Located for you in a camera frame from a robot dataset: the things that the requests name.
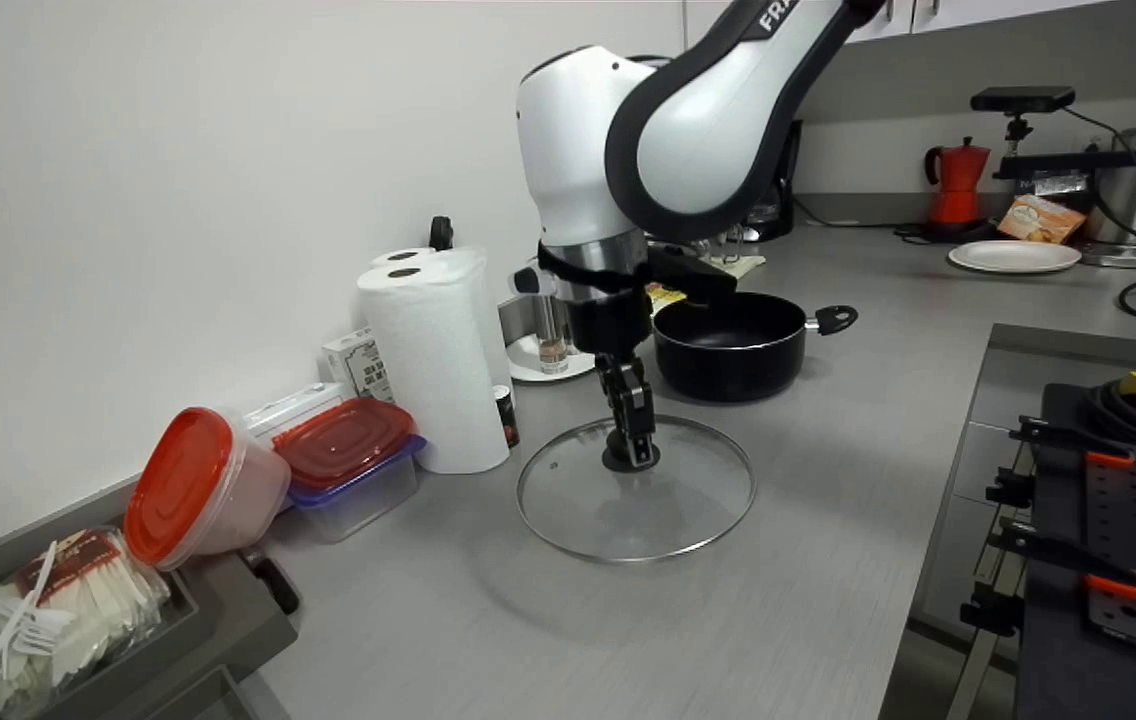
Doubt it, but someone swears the orange snack packet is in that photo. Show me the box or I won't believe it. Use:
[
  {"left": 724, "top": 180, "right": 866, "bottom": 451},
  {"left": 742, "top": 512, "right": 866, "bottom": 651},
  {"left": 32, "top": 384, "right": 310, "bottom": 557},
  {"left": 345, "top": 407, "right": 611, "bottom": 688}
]
[{"left": 995, "top": 192, "right": 1087, "bottom": 249}]

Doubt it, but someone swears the white saucer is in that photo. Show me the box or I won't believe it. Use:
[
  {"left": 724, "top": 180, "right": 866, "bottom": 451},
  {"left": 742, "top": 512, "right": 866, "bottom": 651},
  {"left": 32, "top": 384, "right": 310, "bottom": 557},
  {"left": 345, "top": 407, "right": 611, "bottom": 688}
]
[{"left": 502, "top": 332, "right": 598, "bottom": 387}]

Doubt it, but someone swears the black cooking pot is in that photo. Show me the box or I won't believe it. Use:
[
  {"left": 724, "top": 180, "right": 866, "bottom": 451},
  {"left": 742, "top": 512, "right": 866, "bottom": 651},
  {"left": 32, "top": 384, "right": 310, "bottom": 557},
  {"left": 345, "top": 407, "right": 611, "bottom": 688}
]
[{"left": 649, "top": 287, "right": 861, "bottom": 407}]

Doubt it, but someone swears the white paper towel roll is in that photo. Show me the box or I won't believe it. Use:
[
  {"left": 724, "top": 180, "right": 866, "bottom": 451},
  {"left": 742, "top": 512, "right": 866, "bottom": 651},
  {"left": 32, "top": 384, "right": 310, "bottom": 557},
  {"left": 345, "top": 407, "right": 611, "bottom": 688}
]
[
  {"left": 364, "top": 241, "right": 468, "bottom": 270},
  {"left": 346, "top": 252, "right": 516, "bottom": 479}
]

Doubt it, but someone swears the small dark-capped bottle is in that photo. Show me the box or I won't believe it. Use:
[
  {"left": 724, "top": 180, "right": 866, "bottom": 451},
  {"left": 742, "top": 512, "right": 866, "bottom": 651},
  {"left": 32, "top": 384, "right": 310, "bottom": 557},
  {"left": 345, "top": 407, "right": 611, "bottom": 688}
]
[{"left": 493, "top": 384, "right": 526, "bottom": 454}]

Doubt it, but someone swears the white power outlet box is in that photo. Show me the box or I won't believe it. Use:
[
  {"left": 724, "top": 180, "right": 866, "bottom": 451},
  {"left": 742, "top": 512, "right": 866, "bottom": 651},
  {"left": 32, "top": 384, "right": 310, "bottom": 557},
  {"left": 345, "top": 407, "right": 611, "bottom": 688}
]
[{"left": 315, "top": 332, "right": 394, "bottom": 405}]

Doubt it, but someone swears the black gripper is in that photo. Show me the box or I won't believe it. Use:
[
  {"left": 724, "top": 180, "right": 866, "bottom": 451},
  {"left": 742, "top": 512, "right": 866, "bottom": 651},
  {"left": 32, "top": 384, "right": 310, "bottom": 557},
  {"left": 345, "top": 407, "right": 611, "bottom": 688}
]
[{"left": 566, "top": 284, "right": 658, "bottom": 468}]

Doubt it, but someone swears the bag of white plastic cutlery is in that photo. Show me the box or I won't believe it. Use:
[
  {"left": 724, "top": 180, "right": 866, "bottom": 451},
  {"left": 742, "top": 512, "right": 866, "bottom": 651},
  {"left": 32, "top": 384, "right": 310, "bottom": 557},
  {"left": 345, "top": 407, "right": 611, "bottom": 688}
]
[{"left": 0, "top": 523, "right": 175, "bottom": 713}]

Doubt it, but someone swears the orange lid round container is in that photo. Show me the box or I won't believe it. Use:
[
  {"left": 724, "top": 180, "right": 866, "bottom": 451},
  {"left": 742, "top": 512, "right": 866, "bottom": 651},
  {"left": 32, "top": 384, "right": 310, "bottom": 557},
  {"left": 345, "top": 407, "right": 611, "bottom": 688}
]
[{"left": 121, "top": 405, "right": 297, "bottom": 573}]

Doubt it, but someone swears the black camera on mount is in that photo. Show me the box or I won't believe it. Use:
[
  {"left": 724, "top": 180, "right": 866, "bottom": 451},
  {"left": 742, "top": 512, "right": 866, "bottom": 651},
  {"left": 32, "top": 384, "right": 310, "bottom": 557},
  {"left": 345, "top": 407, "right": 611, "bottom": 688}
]
[{"left": 966, "top": 82, "right": 1078, "bottom": 151}]

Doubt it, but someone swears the white plate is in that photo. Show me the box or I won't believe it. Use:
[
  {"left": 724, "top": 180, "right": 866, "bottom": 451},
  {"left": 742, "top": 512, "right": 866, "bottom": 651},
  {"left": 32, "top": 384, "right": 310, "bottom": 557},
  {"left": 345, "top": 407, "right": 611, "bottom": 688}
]
[{"left": 945, "top": 234, "right": 1083, "bottom": 279}]

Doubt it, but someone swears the glass lid with black knob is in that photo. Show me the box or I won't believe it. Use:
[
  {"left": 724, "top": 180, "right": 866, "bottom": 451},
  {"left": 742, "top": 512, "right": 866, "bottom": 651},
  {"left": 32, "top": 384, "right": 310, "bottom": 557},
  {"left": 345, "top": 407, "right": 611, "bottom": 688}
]
[{"left": 516, "top": 410, "right": 760, "bottom": 568}]

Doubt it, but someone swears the blue lid plastic container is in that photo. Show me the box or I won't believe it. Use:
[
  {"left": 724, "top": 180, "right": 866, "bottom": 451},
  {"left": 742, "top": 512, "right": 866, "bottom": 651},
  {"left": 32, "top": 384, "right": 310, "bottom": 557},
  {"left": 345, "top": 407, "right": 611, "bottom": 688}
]
[{"left": 282, "top": 443, "right": 433, "bottom": 548}]

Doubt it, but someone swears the orange clamp handle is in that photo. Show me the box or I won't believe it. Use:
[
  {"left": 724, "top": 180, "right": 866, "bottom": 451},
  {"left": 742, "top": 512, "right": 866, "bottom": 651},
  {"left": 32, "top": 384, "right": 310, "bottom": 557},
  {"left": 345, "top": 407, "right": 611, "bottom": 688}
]
[
  {"left": 1083, "top": 568, "right": 1136, "bottom": 609},
  {"left": 1078, "top": 446, "right": 1136, "bottom": 479}
]

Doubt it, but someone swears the grey tray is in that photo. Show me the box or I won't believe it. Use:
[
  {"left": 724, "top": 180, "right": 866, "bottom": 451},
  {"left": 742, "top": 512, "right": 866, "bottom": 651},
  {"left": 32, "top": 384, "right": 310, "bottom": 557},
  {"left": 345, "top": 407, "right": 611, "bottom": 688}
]
[{"left": 0, "top": 475, "right": 302, "bottom": 720}]

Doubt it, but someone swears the steel spice grinder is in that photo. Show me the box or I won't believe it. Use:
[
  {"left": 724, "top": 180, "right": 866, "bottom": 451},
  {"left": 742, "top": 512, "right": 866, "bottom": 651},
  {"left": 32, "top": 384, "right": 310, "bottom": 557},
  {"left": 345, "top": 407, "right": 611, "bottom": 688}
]
[
  {"left": 500, "top": 269, "right": 547, "bottom": 358},
  {"left": 539, "top": 293, "right": 580, "bottom": 369}
]

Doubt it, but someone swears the red lid plastic container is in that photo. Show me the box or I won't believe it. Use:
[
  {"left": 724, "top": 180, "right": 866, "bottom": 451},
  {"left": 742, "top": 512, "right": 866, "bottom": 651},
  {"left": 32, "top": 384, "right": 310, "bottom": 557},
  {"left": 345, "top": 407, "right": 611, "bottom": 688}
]
[{"left": 267, "top": 394, "right": 425, "bottom": 498}]

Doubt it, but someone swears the red moka pot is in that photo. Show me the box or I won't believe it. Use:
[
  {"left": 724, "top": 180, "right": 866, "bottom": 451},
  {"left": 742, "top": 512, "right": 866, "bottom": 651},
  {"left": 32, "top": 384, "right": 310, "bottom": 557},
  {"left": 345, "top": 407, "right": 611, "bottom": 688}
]
[{"left": 919, "top": 133, "right": 995, "bottom": 232}]

